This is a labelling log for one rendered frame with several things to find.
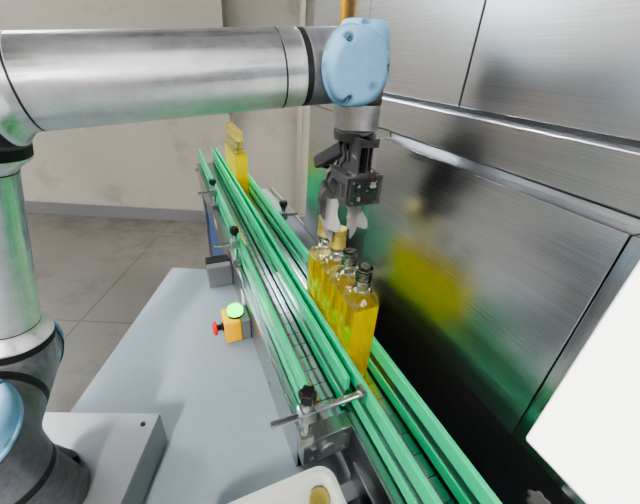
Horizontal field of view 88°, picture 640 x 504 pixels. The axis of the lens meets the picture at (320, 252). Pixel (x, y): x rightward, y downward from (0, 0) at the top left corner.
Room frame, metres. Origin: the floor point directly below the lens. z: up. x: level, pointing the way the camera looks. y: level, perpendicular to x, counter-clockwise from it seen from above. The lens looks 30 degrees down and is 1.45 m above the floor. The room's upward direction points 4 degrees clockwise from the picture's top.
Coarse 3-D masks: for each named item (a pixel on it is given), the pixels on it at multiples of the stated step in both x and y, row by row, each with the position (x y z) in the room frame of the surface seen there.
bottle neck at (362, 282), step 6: (360, 264) 0.50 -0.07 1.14; (366, 264) 0.51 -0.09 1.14; (360, 270) 0.48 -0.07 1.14; (366, 270) 0.48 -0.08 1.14; (372, 270) 0.49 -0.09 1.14; (360, 276) 0.48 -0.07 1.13; (366, 276) 0.48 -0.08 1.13; (360, 282) 0.48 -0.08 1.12; (366, 282) 0.48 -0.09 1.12; (354, 288) 0.49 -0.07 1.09; (360, 288) 0.48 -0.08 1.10; (366, 288) 0.48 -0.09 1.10
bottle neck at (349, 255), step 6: (342, 252) 0.55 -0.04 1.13; (348, 252) 0.56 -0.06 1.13; (354, 252) 0.55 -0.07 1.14; (342, 258) 0.54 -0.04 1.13; (348, 258) 0.53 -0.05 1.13; (354, 258) 0.54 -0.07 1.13; (342, 264) 0.54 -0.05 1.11; (348, 264) 0.54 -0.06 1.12; (354, 264) 0.54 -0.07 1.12; (342, 270) 0.54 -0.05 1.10; (348, 270) 0.54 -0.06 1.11; (354, 270) 0.54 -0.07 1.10
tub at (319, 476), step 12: (312, 468) 0.31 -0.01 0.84; (324, 468) 0.31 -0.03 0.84; (288, 480) 0.29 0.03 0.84; (300, 480) 0.29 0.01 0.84; (312, 480) 0.30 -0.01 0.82; (324, 480) 0.30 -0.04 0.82; (336, 480) 0.29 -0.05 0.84; (264, 492) 0.27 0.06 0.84; (276, 492) 0.27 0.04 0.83; (288, 492) 0.28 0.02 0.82; (300, 492) 0.28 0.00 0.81; (336, 492) 0.27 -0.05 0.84
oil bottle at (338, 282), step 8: (336, 272) 0.55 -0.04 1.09; (336, 280) 0.53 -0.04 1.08; (344, 280) 0.53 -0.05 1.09; (352, 280) 0.53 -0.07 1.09; (328, 288) 0.56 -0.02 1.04; (336, 288) 0.53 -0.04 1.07; (344, 288) 0.52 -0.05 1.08; (328, 296) 0.55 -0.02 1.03; (336, 296) 0.52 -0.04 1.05; (328, 304) 0.55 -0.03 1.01; (336, 304) 0.52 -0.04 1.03; (328, 312) 0.55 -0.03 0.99; (336, 312) 0.52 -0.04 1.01; (328, 320) 0.54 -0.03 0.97; (336, 320) 0.52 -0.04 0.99; (336, 328) 0.52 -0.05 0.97
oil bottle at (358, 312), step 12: (348, 288) 0.50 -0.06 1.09; (348, 300) 0.48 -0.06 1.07; (360, 300) 0.47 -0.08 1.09; (372, 300) 0.48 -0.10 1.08; (348, 312) 0.48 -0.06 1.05; (360, 312) 0.46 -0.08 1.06; (372, 312) 0.48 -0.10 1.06; (348, 324) 0.47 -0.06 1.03; (360, 324) 0.47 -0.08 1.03; (372, 324) 0.48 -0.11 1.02; (348, 336) 0.47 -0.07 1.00; (360, 336) 0.47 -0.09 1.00; (372, 336) 0.48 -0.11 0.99; (348, 348) 0.46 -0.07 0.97; (360, 348) 0.47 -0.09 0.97; (360, 360) 0.47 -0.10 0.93; (360, 372) 0.47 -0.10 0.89
